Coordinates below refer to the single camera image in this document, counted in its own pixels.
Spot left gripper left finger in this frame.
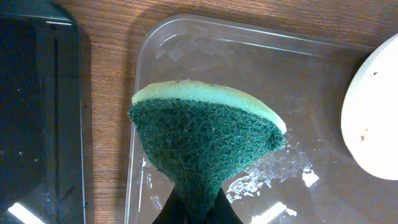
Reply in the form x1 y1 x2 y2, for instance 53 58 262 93
152 188 187 224

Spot brown clear plastic tray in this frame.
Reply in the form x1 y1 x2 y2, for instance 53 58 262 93
135 15 397 223

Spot white plate top dirty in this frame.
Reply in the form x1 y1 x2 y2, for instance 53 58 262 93
341 35 397 180

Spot black plastic tray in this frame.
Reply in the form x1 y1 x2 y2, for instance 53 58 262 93
1 0 90 223

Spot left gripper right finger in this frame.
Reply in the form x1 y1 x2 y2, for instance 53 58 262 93
208 189 243 224

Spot green yellow scrub sponge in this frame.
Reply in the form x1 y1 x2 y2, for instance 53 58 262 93
129 80 287 221

